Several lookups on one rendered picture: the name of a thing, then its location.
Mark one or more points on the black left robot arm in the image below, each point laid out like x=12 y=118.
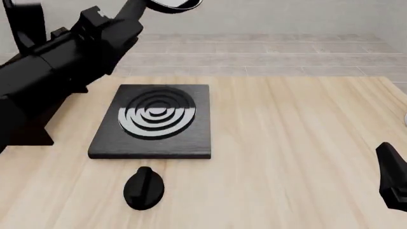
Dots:
x=28 y=78

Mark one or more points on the round black stove knob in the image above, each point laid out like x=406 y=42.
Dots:
x=143 y=186

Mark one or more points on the white round dish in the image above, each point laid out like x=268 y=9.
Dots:
x=405 y=120

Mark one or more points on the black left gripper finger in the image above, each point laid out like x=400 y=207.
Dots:
x=125 y=28

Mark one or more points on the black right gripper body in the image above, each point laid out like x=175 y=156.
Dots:
x=400 y=199

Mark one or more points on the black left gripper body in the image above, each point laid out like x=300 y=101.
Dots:
x=95 y=50

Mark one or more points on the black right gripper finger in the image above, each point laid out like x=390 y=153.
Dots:
x=392 y=164

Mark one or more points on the flat black stove plate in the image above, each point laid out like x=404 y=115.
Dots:
x=152 y=140

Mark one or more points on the black frying pan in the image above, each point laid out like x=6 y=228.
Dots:
x=175 y=3

